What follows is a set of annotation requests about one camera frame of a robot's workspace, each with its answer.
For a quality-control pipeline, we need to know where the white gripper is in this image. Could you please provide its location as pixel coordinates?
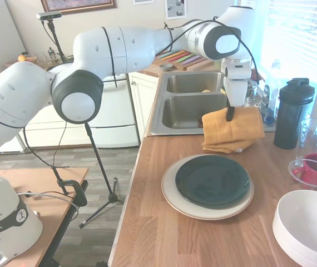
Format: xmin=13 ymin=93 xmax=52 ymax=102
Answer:
xmin=221 ymin=59 xmax=252 ymax=122

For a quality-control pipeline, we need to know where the yellow terry cloth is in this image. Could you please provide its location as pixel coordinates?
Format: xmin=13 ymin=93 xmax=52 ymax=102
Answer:
xmin=201 ymin=106 xmax=266 ymax=154

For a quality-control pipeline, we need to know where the dark blue plate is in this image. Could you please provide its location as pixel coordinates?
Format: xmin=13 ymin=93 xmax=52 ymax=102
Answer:
xmin=175 ymin=155 xmax=251 ymax=208

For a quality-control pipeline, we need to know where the large beige plate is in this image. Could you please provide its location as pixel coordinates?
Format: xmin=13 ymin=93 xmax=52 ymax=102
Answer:
xmin=161 ymin=154 xmax=255 ymax=221

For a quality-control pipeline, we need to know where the clear Dawn soap bottle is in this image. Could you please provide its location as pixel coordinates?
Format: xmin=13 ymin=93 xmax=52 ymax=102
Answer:
xmin=258 ymin=60 xmax=280 ymax=125

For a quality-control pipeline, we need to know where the stainless steel double sink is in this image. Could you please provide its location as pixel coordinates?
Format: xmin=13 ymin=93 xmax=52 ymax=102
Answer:
xmin=146 ymin=71 xmax=276 ymax=137

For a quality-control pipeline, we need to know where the wooden cutting board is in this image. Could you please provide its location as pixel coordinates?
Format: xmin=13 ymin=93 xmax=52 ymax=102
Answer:
xmin=180 ymin=57 xmax=217 ymax=72

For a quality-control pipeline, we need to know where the black shaker bottle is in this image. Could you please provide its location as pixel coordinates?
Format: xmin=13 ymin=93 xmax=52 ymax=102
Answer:
xmin=274 ymin=77 xmax=316 ymax=150

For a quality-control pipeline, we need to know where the white corner cabinet door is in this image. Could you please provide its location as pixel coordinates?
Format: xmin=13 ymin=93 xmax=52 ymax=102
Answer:
xmin=129 ymin=72 xmax=160 ymax=145

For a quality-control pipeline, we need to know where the small clear jar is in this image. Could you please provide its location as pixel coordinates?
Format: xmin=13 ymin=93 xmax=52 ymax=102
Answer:
xmin=288 ymin=156 xmax=317 ymax=192

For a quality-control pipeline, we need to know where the clear drinking glass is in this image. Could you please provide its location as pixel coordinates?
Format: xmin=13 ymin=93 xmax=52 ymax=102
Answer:
xmin=296 ymin=118 xmax=317 ymax=167

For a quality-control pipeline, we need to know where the beige window blind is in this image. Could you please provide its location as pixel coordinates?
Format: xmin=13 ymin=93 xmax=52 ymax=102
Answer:
xmin=268 ymin=0 xmax=317 ymax=112

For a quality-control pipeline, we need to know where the white oven range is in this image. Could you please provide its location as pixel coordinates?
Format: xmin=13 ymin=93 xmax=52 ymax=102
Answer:
xmin=90 ymin=73 xmax=142 ymax=149

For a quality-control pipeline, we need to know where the white ceramic bowl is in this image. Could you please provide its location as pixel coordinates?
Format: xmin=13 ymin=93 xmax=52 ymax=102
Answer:
xmin=272 ymin=215 xmax=317 ymax=266
xmin=276 ymin=190 xmax=317 ymax=253

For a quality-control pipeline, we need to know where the black floor tripod stand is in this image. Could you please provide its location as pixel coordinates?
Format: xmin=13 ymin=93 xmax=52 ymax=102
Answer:
xmin=40 ymin=19 xmax=126 ymax=229

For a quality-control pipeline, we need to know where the black C-clamp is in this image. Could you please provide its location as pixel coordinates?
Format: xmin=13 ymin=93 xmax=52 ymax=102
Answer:
xmin=49 ymin=165 xmax=88 ymax=208

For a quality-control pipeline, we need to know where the glass French press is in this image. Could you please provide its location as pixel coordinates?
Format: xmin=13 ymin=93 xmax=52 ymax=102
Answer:
xmin=47 ymin=47 xmax=61 ymax=63

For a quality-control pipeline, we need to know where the white drawer cabinet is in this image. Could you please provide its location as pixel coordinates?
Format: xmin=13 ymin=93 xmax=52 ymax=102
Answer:
xmin=0 ymin=102 xmax=92 ymax=152

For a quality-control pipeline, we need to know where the chrome faucet handle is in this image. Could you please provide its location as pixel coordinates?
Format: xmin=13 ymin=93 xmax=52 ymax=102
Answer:
xmin=246 ymin=80 xmax=259 ymax=102

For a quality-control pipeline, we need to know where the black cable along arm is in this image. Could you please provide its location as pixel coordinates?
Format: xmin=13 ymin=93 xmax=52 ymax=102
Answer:
xmin=101 ymin=18 xmax=261 ymax=88

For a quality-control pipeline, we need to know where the green handled knife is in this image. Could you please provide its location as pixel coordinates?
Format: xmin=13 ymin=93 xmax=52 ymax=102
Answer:
xmin=182 ymin=55 xmax=201 ymax=64

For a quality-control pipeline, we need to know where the pink handled knife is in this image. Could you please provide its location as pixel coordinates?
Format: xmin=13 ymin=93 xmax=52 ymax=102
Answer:
xmin=175 ymin=53 xmax=194 ymax=62

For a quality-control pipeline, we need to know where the orange handled knife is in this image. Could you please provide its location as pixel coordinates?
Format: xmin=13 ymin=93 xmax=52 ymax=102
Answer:
xmin=169 ymin=51 xmax=187 ymax=61

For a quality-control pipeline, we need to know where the white wall poster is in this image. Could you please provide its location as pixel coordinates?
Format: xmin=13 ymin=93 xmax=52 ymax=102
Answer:
xmin=165 ymin=0 xmax=188 ymax=20

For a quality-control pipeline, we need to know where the wooden picture frame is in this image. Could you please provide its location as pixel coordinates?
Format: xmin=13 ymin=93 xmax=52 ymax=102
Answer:
xmin=41 ymin=0 xmax=118 ymax=14

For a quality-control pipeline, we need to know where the grey stereo camera bar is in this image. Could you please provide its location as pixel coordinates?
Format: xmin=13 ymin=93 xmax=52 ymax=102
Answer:
xmin=36 ymin=12 xmax=62 ymax=22

